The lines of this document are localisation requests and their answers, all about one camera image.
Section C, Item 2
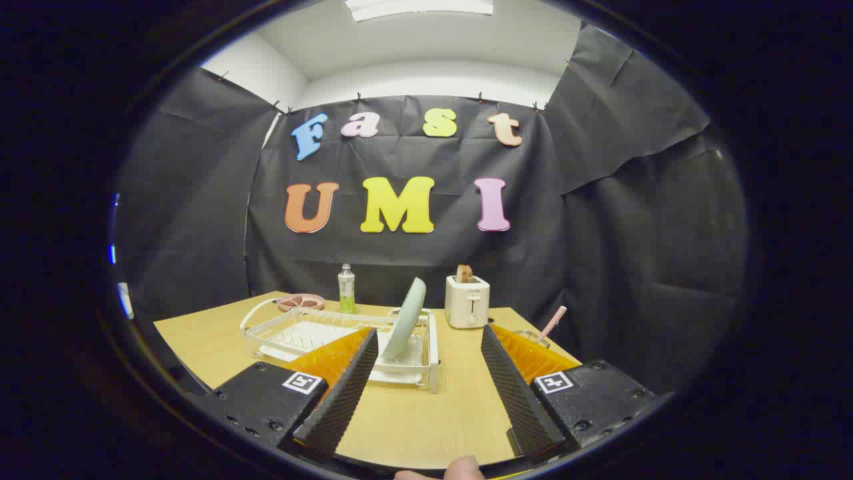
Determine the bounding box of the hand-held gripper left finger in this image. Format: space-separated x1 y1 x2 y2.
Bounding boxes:
200 327 380 462

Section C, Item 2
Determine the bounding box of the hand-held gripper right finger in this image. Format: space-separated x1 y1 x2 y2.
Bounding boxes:
480 324 658 465

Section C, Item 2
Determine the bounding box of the white wire dish rack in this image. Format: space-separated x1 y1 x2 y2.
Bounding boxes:
240 297 440 394

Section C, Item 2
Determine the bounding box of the spoon with pink checkered handle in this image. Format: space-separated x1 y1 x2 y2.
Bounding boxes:
538 305 568 341

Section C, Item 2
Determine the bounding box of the light green plate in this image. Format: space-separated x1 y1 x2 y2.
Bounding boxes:
381 277 427 362

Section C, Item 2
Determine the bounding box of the pink dish with beans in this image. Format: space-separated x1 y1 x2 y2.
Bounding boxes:
275 294 326 312

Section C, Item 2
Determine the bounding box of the clear bottle with green liquid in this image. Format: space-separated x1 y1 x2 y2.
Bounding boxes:
337 263 357 314

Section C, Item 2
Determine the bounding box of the white toaster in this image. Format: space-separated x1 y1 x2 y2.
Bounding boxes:
444 275 491 329

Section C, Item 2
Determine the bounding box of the black backdrop cloth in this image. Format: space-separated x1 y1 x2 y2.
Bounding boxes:
113 23 747 394

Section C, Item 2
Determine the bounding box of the bright screen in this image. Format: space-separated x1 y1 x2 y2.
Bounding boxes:
109 193 135 321

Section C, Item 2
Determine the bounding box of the ceiling light panel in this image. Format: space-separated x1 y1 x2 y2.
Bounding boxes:
345 0 494 23

